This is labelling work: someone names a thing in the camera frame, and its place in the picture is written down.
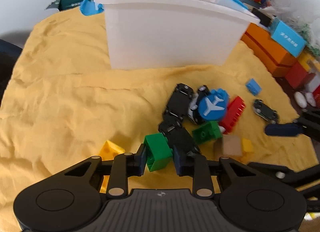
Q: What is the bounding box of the green duplo block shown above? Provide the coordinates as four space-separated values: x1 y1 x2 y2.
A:
144 133 172 172

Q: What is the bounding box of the green red race car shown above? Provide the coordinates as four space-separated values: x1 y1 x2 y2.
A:
253 99 279 124

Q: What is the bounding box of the white egg toy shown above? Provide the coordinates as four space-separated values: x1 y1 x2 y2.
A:
294 92 308 109

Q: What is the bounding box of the yellow duplo block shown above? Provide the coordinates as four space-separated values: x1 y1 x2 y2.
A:
98 140 125 160

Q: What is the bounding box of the green open block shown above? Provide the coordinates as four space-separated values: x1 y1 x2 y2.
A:
192 121 222 145

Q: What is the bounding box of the small yellow block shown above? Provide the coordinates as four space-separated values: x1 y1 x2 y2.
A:
241 138 253 153

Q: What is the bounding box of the red box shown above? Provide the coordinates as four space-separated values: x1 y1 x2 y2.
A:
285 62 310 89

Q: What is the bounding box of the white screw toy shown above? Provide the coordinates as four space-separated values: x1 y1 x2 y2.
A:
219 126 226 133

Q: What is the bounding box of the black white toy car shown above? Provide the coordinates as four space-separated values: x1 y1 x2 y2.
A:
188 85 210 125

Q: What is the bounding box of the yellow box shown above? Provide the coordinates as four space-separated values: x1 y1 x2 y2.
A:
297 51 319 73

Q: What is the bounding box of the light blue small block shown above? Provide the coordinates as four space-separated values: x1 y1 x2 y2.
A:
246 79 262 96

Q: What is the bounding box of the red long building block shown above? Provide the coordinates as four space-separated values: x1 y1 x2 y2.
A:
219 96 246 134

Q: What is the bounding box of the blue airplane block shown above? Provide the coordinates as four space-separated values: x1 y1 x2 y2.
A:
198 89 229 121

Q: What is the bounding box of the orange box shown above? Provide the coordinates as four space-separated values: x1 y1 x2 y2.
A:
241 23 298 77

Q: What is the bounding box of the blue card box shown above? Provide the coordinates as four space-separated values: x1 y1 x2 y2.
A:
269 18 306 58

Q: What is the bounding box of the yellow cloth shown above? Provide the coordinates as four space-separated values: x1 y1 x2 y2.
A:
0 6 316 232

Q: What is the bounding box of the white plastic bin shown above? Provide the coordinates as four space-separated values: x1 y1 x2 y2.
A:
95 0 260 70

